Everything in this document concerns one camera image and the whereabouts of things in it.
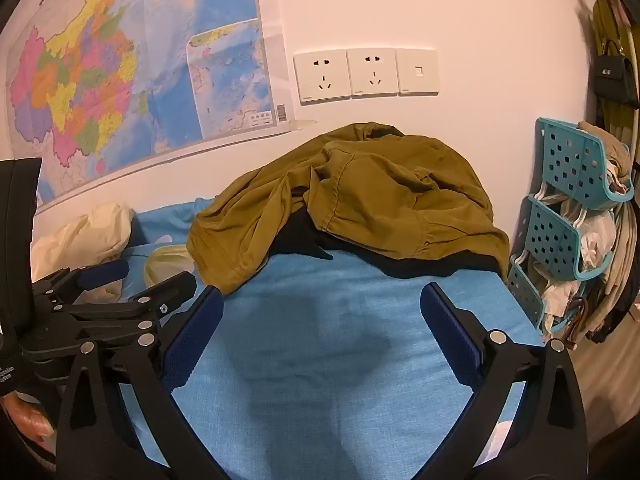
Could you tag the yellow hanging cloth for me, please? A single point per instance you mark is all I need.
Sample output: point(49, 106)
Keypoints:
point(607, 15)

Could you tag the black handbag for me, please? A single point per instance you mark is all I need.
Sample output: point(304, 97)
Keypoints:
point(615, 77)

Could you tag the black garment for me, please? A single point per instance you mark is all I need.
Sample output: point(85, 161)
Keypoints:
point(300, 240)

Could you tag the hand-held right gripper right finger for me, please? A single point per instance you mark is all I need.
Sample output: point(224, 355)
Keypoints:
point(452, 335)

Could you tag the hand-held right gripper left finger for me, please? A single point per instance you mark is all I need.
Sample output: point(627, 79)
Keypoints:
point(192, 340)

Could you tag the colourful wall map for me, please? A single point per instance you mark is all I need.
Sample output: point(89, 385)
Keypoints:
point(125, 70)

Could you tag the pale yellow cloth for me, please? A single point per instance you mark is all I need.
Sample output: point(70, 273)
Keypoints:
point(165, 262)

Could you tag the person's left hand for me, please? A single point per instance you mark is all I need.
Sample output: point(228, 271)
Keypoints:
point(27, 417)

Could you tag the cream pillow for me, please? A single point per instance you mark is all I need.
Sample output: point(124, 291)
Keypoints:
point(85, 240)

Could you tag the clear tape strip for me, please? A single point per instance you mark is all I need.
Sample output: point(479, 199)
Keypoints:
point(302, 123)

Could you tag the blue bed sheet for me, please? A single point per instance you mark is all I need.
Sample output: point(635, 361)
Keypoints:
point(325, 360)

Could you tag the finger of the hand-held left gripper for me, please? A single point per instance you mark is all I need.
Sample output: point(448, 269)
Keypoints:
point(107, 272)
point(165, 290)

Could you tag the teal plastic hanging baskets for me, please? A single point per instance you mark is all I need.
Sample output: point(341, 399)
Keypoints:
point(610, 270)

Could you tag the teal perforated hanging basket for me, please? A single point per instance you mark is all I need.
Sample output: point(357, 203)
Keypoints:
point(570, 160)
point(525, 290)
point(552, 240)

